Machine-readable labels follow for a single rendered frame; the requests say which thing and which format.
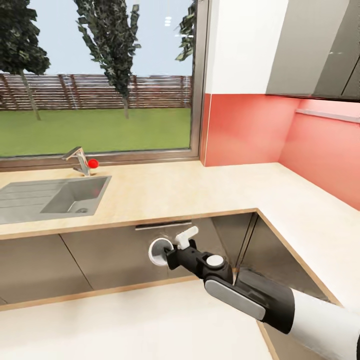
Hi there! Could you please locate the coffee cup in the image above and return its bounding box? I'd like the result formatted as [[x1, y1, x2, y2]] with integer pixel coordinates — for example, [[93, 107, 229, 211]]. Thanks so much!
[[148, 238, 174, 266]]

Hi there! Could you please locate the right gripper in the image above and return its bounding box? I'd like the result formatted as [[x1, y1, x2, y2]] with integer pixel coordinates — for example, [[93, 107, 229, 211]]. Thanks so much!
[[163, 239, 198, 271]]

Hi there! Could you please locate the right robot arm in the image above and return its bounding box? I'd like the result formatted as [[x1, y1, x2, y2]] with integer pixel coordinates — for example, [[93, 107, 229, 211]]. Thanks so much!
[[163, 226, 360, 360]]

